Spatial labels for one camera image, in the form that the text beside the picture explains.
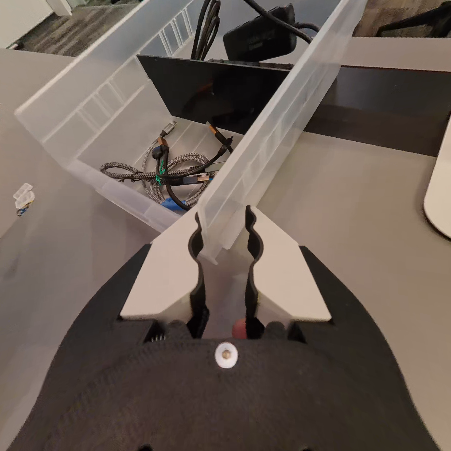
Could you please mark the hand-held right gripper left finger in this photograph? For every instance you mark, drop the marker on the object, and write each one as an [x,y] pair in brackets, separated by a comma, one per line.
[158,282]

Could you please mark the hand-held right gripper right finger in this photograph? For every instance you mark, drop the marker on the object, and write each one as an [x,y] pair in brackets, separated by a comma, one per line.
[289,282]

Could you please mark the slim black usb hub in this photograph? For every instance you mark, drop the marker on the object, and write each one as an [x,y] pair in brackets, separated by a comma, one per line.
[257,35]

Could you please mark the white stand base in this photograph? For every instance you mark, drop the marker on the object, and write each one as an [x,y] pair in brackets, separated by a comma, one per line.
[440,190]

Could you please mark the small white card case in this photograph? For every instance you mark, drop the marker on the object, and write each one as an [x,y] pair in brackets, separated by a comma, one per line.
[23,194]

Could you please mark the black bin divider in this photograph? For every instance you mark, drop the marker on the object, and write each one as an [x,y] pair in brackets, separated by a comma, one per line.
[211,91]

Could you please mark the clear plastic bin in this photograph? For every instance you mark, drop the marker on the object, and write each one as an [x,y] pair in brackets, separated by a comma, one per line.
[84,91]

